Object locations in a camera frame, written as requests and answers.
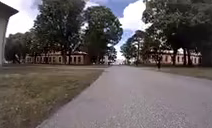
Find large tree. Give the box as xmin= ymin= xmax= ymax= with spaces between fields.
xmin=29 ymin=0 xmax=88 ymax=65
xmin=83 ymin=5 xmax=124 ymax=65

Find grey asphalt road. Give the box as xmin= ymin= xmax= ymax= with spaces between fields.
xmin=35 ymin=64 xmax=212 ymax=128

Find long pale red-roofed building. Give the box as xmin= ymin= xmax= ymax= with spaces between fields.
xmin=23 ymin=50 xmax=110 ymax=66
xmin=148 ymin=48 xmax=203 ymax=66

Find dry grass field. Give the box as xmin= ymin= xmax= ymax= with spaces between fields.
xmin=0 ymin=63 xmax=110 ymax=128

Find row of trees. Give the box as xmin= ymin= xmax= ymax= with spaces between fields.
xmin=119 ymin=0 xmax=212 ymax=69

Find grass verge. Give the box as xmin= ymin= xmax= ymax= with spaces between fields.
xmin=128 ymin=64 xmax=212 ymax=82

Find group of trees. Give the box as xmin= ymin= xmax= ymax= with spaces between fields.
xmin=3 ymin=31 xmax=38 ymax=65

